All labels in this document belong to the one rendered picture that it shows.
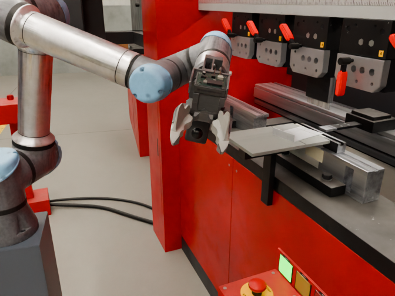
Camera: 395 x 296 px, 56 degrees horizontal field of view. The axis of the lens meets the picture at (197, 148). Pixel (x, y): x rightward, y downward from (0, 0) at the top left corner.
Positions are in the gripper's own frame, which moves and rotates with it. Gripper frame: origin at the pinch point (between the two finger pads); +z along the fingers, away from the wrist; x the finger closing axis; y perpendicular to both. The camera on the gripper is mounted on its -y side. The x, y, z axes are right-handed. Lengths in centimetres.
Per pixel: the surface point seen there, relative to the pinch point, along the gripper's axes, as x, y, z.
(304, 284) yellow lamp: 27.6, -28.4, 4.9
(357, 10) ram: 32, 12, -46
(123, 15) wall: -197, -281, -667
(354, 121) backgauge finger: 50, -27, -57
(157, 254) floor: -12, -151, -70
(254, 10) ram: 11, -7, -85
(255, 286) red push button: 17.7, -31.1, 6.0
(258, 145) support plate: 16.7, -24.9, -33.4
